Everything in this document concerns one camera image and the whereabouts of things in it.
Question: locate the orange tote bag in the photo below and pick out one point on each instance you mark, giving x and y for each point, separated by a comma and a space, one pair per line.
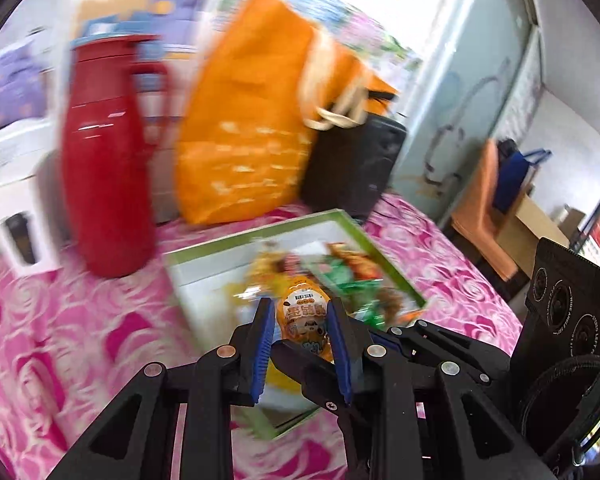
240, 135

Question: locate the yellow snack packet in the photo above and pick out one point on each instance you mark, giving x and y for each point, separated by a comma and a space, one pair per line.
267, 265

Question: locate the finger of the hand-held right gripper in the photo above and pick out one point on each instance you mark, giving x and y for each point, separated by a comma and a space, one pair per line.
305, 367
430, 340

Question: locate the white cup package box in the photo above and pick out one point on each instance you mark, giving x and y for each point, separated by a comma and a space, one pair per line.
10, 185

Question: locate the pink rose tablecloth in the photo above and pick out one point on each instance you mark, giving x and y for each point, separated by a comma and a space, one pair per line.
55, 335

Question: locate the orange chair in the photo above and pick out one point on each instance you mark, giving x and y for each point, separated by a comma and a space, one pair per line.
480, 210

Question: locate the dark blue bag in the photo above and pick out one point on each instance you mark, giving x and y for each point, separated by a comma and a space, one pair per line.
510, 180

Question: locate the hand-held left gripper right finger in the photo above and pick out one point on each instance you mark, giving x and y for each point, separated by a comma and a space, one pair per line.
341, 355

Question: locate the orange clear biscuit packet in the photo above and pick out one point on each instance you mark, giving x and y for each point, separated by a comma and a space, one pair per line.
360, 255

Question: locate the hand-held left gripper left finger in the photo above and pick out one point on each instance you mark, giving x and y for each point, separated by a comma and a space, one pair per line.
262, 355

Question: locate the green snack packet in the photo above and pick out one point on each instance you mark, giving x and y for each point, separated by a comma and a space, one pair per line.
350, 285

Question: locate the red thermos jug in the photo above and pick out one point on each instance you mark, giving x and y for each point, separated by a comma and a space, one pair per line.
105, 160

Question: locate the black speaker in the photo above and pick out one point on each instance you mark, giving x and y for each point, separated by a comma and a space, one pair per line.
350, 170

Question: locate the bedding wall poster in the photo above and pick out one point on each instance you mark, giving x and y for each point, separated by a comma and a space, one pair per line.
10, 85

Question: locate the green cardboard box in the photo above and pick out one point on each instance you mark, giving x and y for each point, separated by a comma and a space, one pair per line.
205, 285

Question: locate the brown cardboard box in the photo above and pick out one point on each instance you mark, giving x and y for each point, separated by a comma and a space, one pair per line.
525, 240

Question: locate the orange egg-shaped snack packet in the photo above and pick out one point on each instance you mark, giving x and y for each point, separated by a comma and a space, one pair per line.
305, 310

